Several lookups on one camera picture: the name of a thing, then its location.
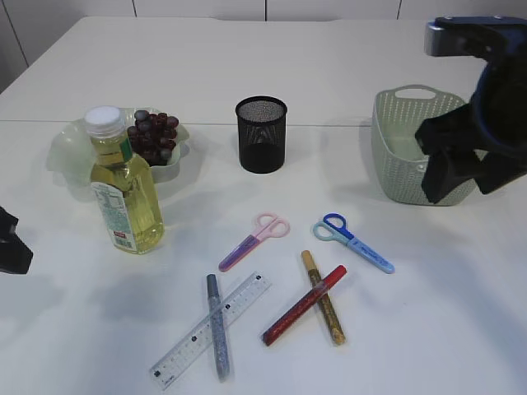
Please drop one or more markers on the black mesh pen holder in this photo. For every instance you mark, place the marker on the black mesh pen holder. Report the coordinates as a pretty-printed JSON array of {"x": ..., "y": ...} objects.
[{"x": 261, "y": 122}]

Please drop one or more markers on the pink purple scissors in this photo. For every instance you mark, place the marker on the pink purple scissors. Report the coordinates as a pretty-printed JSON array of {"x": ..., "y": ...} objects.
[{"x": 267, "y": 225}]

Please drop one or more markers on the blue scissors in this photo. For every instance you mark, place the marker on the blue scissors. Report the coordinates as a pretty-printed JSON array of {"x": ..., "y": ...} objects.
[{"x": 333, "y": 227}]

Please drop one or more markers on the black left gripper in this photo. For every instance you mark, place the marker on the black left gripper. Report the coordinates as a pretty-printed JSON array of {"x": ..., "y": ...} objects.
[{"x": 15, "y": 256}]

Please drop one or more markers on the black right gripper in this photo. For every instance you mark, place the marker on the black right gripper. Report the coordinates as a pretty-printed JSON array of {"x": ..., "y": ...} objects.
[{"x": 491, "y": 121}]

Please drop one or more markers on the gold glitter pen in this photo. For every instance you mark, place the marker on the gold glitter pen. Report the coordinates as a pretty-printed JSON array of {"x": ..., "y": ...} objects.
[{"x": 324, "y": 303}]

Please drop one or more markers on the silver glitter pen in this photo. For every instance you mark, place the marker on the silver glitter pen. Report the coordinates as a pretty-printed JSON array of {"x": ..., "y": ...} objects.
[{"x": 219, "y": 342}]

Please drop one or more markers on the yellow tea bottle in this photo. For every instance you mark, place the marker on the yellow tea bottle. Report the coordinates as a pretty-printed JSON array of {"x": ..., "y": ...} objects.
[{"x": 122, "y": 183}]

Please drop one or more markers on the red glitter pen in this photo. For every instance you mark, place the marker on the red glitter pen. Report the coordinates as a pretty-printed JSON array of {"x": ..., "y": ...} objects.
[{"x": 303, "y": 305}]

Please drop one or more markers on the purple artificial grape bunch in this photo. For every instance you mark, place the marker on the purple artificial grape bunch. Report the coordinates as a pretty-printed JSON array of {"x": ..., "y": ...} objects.
[{"x": 153, "y": 136}]

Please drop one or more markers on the clear plastic ruler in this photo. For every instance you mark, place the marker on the clear plastic ruler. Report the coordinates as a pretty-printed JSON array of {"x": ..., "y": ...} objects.
[{"x": 191, "y": 346}]

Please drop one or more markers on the green woven plastic basket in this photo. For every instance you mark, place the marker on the green woven plastic basket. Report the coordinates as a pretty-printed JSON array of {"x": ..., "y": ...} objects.
[{"x": 399, "y": 162}]

